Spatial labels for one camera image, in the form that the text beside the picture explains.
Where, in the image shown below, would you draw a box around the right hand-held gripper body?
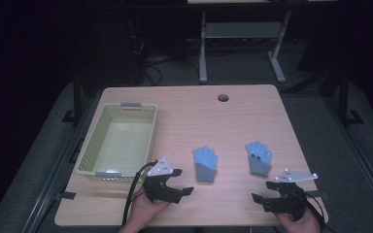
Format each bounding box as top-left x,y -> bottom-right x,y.
263,168 -> 319,221

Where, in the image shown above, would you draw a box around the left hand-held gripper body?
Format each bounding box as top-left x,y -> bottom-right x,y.
142,155 -> 183,205

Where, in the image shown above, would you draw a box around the blue grey glove dark dots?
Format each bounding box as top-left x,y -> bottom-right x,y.
245,141 -> 274,179

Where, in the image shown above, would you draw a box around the plain blue grey glove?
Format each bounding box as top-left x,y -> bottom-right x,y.
192,146 -> 220,184

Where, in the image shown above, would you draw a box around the yellow plastic basket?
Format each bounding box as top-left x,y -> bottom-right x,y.
75,102 -> 158,183

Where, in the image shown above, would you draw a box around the person's left hand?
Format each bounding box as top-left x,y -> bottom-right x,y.
127,193 -> 172,229

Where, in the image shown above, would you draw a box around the person's right hand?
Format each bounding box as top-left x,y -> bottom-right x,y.
274,207 -> 322,233

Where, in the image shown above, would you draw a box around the black tape strip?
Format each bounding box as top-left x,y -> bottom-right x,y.
54,190 -> 78,201
305,190 -> 330,199

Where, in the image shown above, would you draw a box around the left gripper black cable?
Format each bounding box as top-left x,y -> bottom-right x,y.
121,159 -> 158,227

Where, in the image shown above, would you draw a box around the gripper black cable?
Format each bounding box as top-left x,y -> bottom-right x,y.
121,159 -> 158,227
299,189 -> 338,233

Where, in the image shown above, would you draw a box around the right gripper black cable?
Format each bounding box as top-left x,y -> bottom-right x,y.
299,189 -> 338,233

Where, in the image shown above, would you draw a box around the grey aluminium floor rail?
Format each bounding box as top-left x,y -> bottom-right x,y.
322,96 -> 373,225
21,96 -> 93,233

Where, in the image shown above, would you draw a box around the bundle of floor cables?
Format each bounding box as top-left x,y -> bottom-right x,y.
138,52 -> 202,87

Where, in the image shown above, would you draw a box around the black metal stand post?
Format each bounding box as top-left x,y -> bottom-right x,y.
61,68 -> 85,126
337,67 -> 365,128

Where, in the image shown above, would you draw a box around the grey metal desk frame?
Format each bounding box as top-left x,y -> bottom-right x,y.
198,9 -> 293,84

